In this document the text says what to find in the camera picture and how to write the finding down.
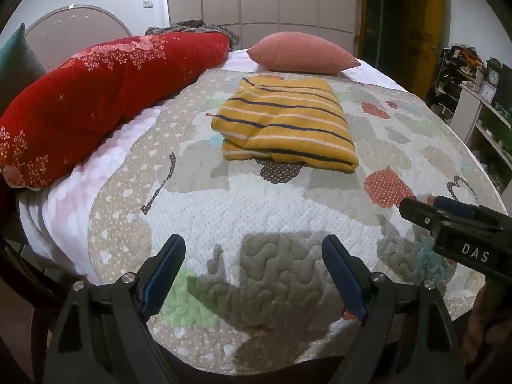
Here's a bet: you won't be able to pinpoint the small purple alarm clock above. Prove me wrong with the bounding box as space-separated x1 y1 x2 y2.
479 81 496 103

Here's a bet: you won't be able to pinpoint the beige wardrobe doors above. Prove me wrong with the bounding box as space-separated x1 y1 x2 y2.
167 0 357 53

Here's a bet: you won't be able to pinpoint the grey knitted blanket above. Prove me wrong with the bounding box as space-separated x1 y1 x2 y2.
145 19 240 49

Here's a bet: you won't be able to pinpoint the heart patterned patchwork quilt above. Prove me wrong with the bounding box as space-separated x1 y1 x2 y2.
88 69 504 375

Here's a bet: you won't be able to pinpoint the yellow striped knit sweater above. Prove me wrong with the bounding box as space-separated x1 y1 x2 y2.
211 76 359 172

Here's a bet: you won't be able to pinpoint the pink square cushion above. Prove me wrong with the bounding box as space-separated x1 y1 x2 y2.
247 31 360 75

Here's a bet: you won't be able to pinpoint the white arched headboard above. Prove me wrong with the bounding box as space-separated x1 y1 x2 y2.
25 4 132 70

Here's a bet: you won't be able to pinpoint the white cluttered shelf unit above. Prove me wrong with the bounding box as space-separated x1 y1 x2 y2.
427 45 511 194

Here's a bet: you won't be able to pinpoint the teal cushion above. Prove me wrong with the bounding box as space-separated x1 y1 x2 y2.
0 23 47 114

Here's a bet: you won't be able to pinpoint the pink white fleece bedsheet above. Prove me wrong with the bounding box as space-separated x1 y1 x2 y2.
18 50 424 287

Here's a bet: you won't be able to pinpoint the red floral bolster pillow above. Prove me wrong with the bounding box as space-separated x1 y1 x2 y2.
1 32 231 190

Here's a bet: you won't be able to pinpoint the brown wooden door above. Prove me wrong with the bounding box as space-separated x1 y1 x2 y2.
405 0 444 100

